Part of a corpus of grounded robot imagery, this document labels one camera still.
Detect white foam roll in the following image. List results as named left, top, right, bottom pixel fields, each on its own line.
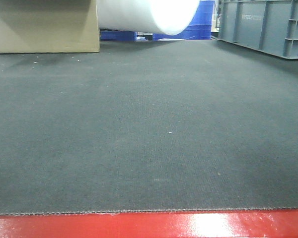
left=97, top=0, right=199, bottom=35

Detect red platform front edge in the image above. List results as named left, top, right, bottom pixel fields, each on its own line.
left=0, top=209, right=298, bottom=238

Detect grey plastic crate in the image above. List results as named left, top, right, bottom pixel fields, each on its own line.
left=219, top=0, right=298, bottom=60

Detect dark grey carpet mat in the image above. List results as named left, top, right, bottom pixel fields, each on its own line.
left=0, top=40, right=298, bottom=215

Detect tan cardboard box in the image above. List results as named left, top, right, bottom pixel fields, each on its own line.
left=0, top=0, right=100, bottom=53

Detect blue plastic crates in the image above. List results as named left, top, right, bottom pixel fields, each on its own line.
left=100, top=0, right=214, bottom=41

